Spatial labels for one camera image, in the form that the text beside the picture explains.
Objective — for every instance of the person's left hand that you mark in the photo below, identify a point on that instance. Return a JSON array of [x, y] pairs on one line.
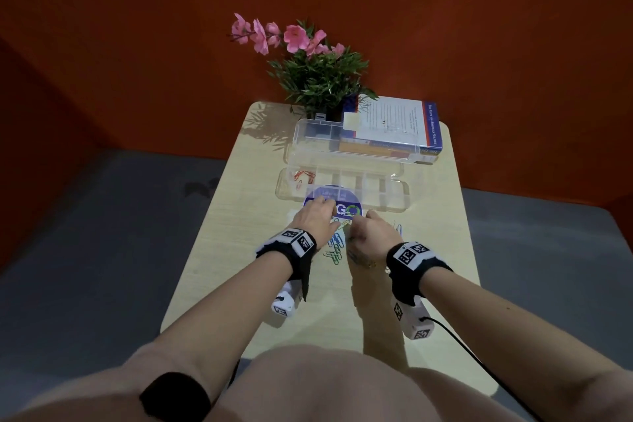
[[316, 225]]

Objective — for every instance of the person's right hand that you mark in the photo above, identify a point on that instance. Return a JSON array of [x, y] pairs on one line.
[[372, 241]]

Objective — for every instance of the person's right fingers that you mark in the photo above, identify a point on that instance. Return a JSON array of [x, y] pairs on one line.
[[372, 217]]

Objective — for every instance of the person's left fingers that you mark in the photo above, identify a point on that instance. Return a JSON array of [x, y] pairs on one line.
[[322, 205]]

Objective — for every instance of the person's right forearm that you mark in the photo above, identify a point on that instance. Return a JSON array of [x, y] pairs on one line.
[[519, 322]]

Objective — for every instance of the person's left forearm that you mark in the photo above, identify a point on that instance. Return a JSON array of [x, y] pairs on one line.
[[232, 315]]

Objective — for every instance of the cluster of red paper clips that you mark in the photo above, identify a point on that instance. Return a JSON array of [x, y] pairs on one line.
[[302, 176]]

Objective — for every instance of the clear plastic organizer box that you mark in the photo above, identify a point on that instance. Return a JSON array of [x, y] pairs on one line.
[[346, 174]]

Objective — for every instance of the pile of coloured paper clips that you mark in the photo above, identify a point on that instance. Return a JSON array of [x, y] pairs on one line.
[[336, 248]]

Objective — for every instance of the pale yellow sticky note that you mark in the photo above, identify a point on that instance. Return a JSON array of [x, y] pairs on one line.
[[352, 121]]

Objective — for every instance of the light wooden table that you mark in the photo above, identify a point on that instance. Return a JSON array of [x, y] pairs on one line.
[[237, 238]]

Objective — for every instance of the white book with blue spine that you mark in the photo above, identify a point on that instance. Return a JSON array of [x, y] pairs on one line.
[[395, 122]]

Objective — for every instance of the artificial plant with pink flowers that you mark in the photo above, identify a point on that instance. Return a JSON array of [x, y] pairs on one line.
[[319, 73]]

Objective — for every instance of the beige shirt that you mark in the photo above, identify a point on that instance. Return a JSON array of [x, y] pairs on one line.
[[321, 387]]

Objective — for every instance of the black armband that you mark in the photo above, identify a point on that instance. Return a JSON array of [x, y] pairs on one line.
[[175, 398]]

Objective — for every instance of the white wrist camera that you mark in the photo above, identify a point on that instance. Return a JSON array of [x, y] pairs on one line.
[[287, 299], [413, 320]]

